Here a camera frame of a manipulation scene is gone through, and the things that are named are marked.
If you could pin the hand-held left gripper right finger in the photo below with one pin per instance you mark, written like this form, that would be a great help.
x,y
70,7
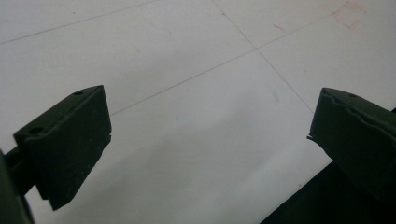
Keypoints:
x,y
358,137

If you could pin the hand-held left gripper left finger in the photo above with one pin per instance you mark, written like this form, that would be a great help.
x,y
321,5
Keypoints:
x,y
68,140

